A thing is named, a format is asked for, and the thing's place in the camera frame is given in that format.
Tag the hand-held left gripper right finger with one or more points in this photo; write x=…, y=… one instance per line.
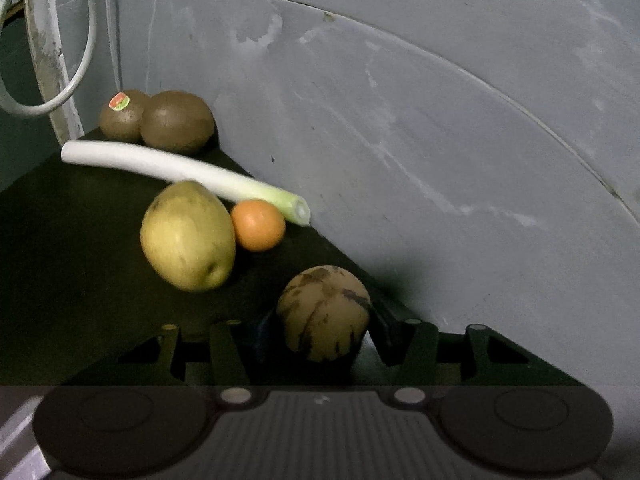
x=397, y=335

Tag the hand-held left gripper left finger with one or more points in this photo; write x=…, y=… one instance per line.
x=227, y=355

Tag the striped pepino melon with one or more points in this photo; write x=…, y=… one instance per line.
x=325, y=312

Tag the yellow-green pear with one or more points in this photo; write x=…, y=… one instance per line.
x=187, y=235

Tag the small orange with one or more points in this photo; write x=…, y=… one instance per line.
x=258, y=226

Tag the white leek stalk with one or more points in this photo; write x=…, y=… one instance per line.
x=165, y=166

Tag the brown kiwi with sticker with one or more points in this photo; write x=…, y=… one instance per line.
x=122, y=120

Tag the worn white door frame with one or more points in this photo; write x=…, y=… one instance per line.
x=50, y=60

